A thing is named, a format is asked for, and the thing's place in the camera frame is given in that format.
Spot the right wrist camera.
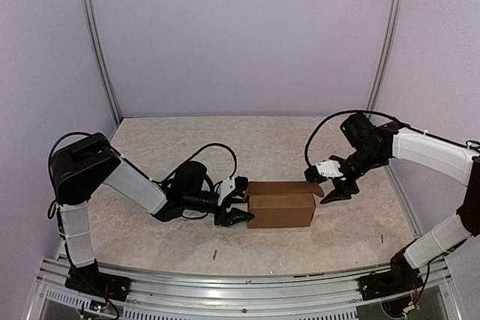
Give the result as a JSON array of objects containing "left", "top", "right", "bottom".
[{"left": 304, "top": 160, "right": 344, "bottom": 184}]

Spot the aluminium frame post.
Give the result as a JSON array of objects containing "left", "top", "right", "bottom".
[
  {"left": 367, "top": 0, "right": 402, "bottom": 110},
  {"left": 82, "top": 0, "right": 123, "bottom": 126}
]

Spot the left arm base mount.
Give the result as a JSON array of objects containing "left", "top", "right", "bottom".
[{"left": 65, "top": 272, "right": 131, "bottom": 302}]

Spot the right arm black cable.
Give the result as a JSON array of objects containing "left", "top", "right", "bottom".
[{"left": 304, "top": 109, "right": 480, "bottom": 175}]

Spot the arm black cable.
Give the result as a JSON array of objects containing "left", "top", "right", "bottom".
[
  {"left": 304, "top": 109, "right": 480, "bottom": 175},
  {"left": 46, "top": 131, "right": 239, "bottom": 223}
]

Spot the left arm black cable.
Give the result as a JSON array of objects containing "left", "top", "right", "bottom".
[{"left": 46, "top": 131, "right": 239, "bottom": 223}]

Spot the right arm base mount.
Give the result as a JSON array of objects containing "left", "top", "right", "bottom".
[{"left": 358, "top": 270, "right": 423, "bottom": 301}]

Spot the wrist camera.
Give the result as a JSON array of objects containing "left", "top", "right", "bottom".
[
  {"left": 217, "top": 176, "right": 248, "bottom": 206},
  {"left": 304, "top": 160, "right": 344, "bottom": 184}
]

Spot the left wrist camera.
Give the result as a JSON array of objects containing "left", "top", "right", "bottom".
[{"left": 217, "top": 176, "right": 248, "bottom": 206}]

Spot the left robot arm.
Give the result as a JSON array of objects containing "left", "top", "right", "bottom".
[{"left": 47, "top": 132, "right": 254, "bottom": 294}]

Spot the brown cardboard box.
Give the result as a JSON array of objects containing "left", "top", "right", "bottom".
[{"left": 245, "top": 181, "right": 324, "bottom": 229}]

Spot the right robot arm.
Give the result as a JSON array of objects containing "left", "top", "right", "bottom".
[{"left": 312, "top": 110, "right": 479, "bottom": 293}]

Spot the front aluminium rail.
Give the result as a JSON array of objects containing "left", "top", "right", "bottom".
[{"left": 22, "top": 257, "right": 463, "bottom": 319}]

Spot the left aluminium frame post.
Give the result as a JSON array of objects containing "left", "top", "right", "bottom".
[{"left": 82, "top": 0, "right": 123, "bottom": 126}]

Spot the right aluminium frame post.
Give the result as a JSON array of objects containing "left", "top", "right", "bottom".
[{"left": 367, "top": 0, "right": 402, "bottom": 110}]

